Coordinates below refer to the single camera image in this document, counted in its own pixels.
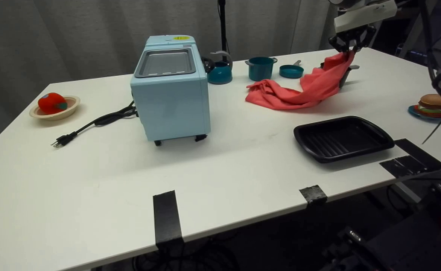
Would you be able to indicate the black ridged grill tray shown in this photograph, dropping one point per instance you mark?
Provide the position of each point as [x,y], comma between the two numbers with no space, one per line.
[340,137]

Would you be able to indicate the small blue plate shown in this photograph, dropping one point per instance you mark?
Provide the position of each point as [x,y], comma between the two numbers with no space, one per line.
[417,114]

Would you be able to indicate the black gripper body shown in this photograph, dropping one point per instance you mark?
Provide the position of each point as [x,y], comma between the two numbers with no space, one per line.
[349,33]

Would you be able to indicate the red toy tomato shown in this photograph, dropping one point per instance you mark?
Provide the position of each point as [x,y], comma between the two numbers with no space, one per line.
[51,102]

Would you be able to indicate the black tape strip over edge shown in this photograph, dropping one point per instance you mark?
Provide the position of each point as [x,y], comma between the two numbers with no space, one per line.
[167,218]

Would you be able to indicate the teal toy pot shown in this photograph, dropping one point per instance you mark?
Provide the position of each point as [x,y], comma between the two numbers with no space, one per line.
[260,69]

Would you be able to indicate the short black tape strip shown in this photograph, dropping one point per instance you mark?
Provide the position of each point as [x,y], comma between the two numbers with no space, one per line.
[397,166]

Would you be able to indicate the grey curtain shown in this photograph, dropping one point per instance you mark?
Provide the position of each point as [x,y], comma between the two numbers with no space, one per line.
[78,35]

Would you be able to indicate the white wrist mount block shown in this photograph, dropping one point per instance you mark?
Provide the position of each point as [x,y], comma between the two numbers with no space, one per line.
[364,15]

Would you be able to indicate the teal toy kettle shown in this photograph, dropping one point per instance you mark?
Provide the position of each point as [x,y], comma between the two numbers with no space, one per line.
[220,74]

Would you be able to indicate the toy hamburger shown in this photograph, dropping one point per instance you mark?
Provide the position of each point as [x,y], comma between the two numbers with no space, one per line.
[432,102]

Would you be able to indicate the light blue toaster oven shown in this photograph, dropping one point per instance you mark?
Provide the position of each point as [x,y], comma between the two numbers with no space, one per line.
[172,105]

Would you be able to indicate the black equipment beside table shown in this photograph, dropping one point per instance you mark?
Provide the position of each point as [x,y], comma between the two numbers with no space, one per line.
[409,245]

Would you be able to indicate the red printed cloth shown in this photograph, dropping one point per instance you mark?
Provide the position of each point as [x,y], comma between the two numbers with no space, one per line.
[310,87]

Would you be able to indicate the small black tape square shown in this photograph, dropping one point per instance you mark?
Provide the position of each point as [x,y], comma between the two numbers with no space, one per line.
[313,194]

